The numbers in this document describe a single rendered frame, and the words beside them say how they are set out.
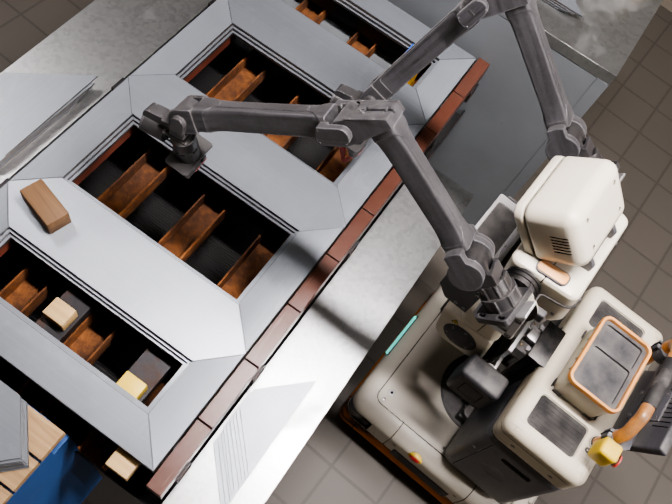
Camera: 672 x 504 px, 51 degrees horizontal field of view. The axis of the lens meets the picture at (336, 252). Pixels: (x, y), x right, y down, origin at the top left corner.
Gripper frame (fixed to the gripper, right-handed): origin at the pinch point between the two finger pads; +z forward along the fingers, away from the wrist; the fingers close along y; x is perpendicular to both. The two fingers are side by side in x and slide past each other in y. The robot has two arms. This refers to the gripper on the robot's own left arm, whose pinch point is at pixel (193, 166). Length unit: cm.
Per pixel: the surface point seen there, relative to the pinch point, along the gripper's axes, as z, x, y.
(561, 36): 15, 55, -100
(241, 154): 16.5, 2.9, -14.3
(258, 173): 16.0, 10.0, -12.5
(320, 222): 15.1, 31.8, -11.3
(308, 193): 16.5, 24.1, -16.3
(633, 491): 101, 176, -20
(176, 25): 34, -44, -41
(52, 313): 5.1, -4.8, 48.1
